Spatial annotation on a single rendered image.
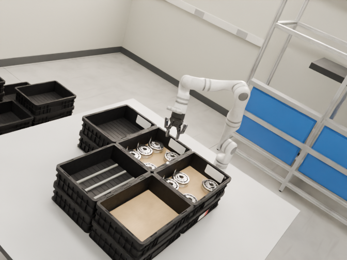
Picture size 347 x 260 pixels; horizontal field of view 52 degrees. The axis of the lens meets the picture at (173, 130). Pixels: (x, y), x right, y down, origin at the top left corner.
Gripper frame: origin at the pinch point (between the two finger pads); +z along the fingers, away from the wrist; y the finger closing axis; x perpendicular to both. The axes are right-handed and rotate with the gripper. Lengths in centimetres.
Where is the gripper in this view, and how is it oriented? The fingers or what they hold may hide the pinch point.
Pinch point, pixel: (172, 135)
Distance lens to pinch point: 197.6
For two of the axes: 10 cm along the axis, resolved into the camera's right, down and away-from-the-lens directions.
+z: -2.6, 9.4, 2.0
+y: -8.4, -3.3, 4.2
